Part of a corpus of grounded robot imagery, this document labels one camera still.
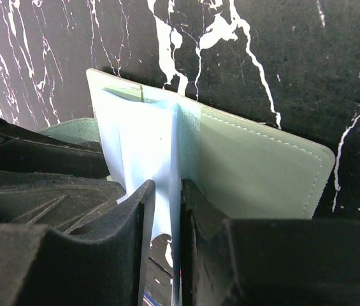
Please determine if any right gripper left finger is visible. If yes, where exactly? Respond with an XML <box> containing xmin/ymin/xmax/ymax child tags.
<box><xmin>0</xmin><ymin>180</ymin><xmax>155</xmax><ymax>305</ymax></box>

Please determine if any green card holder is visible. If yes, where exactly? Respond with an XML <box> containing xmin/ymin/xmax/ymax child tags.
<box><xmin>39</xmin><ymin>68</ymin><xmax>336</xmax><ymax>240</ymax></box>

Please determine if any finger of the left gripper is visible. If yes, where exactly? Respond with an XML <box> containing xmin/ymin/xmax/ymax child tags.
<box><xmin>0</xmin><ymin>118</ymin><xmax>109</xmax><ymax>179</ymax></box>
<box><xmin>0</xmin><ymin>170</ymin><xmax>125</xmax><ymax>231</ymax></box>

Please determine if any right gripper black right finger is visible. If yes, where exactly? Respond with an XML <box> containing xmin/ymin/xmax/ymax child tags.
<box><xmin>180</xmin><ymin>179</ymin><xmax>360</xmax><ymax>305</ymax></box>

